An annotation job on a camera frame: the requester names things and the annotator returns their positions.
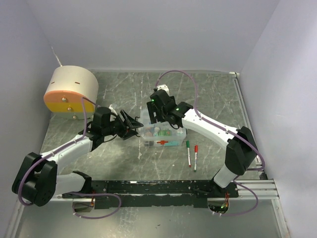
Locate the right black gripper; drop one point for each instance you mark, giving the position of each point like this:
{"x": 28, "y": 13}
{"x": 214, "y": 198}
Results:
{"x": 151, "y": 109}

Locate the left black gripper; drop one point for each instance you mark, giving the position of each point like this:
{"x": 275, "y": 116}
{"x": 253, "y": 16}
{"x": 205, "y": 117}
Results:
{"x": 131, "y": 123}

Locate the clear plastic medicine box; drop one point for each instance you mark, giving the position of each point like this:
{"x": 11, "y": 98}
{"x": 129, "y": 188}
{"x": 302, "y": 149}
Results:
{"x": 161, "y": 143}

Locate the clear box lid black handle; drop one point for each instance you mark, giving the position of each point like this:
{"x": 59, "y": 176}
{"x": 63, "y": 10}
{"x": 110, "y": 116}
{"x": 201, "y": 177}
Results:
{"x": 177, "y": 134}

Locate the green small sachet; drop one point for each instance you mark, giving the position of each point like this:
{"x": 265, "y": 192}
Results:
{"x": 164, "y": 133}

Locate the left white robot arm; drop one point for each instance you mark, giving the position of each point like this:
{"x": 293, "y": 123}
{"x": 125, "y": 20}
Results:
{"x": 39, "y": 180}

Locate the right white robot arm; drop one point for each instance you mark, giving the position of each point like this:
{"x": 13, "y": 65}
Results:
{"x": 239, "y": 144}

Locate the green cap marker pen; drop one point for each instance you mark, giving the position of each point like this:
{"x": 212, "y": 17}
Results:
{"x": 188, "y": 152}

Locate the red cap marker pen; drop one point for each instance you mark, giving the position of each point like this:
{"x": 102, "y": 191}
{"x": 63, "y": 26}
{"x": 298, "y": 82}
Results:
{"x": 195, "y": 158}

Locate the beige cylindrical drum device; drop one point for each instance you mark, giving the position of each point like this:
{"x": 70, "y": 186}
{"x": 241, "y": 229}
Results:
{"x": 72, "y": 91}

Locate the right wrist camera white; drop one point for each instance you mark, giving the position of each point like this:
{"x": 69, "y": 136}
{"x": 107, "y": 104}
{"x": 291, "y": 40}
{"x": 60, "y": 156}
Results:
{"x": 163, "y": 87}

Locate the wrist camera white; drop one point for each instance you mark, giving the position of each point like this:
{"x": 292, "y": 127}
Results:
{"x": 112, "y": 107}
{"x": 163, "y": 87}

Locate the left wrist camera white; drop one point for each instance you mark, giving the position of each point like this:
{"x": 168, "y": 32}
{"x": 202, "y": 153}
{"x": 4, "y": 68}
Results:
{"x": 112, "y": 107}

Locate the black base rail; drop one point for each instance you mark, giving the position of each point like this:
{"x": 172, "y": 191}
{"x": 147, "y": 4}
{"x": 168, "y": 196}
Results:
{"x": 163, "y": 193}

